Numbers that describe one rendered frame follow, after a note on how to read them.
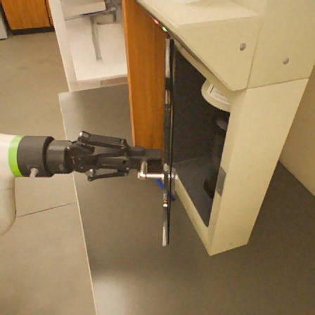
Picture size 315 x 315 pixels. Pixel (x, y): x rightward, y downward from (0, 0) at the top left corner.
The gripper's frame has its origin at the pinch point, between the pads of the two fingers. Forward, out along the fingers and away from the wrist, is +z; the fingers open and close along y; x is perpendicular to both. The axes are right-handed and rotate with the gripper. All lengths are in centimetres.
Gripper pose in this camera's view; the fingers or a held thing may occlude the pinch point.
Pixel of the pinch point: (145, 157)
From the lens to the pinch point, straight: 63.3
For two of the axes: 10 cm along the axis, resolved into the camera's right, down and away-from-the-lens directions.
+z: 10.0, 0.1, -0.1
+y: 0.0, -7.4, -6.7
